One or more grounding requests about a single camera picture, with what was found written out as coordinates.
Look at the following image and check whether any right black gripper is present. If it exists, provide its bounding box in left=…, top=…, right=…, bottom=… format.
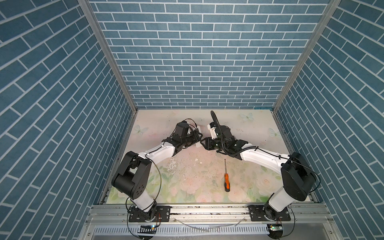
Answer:
left=198, top=136, right=227, bottom=152

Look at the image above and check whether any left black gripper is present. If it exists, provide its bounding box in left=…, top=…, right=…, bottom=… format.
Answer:
left=180, top=129, right=203, bottom=147

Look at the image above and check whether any orange black screwdriver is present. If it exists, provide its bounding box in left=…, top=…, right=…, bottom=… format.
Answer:
left=224, top=160, right=231, bottom=192

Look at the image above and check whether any white remote control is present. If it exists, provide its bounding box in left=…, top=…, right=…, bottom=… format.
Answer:
left=196, top=139, right=203, bottom=148

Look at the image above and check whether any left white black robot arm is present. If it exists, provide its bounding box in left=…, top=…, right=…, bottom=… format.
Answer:
left=112, top=119, right=203, bottom=213

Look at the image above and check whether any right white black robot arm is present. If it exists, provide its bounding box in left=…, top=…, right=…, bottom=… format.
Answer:
left=201, top=122, right=317, bottom=220

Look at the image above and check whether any left controller board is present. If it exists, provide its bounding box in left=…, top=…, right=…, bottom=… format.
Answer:
left=137, top=226, right=157, bottom=240

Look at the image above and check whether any controller board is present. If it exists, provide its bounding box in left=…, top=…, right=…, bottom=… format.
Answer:
left=267, top=224, right=284, bottom=240
left=137, top=226, right=157, bottom=240

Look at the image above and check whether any right controller board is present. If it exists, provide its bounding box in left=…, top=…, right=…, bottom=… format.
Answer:
left=267, top=224, right=284, bottom=240

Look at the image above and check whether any white vented strip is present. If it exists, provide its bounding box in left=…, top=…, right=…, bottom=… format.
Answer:
left=93, top=224, right=269, bottom=237

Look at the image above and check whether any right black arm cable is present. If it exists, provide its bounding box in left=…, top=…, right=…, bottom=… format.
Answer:
left=209, top=110, right=322, bottom=193

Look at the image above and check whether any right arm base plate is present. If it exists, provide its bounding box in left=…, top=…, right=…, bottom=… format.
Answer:
left=248, top=204, right=291, bottom=222

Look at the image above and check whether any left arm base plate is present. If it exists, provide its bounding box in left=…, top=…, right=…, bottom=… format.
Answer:
left=128, top=205, right=171, bottom=223

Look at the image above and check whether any grey loose wire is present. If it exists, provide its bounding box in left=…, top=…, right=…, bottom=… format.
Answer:
left=173, top=216, right=247, bottom=232

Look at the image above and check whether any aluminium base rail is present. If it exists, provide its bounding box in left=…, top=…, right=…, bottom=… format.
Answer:
left=84, top=202, right=335, bottom=228

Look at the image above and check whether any left aluminium corner post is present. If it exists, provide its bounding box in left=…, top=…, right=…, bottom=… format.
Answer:
left=78, top=0, right=138, bottom=114

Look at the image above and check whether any aluminium corner post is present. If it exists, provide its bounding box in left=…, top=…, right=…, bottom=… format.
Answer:
left=78, top=0, right=138, bottom=114
left=272, top=0, right=341, bottom=115

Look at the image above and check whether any right aluminium corner post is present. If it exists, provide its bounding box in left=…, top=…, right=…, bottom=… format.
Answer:
left=272, top=0, right=341, bottom=115

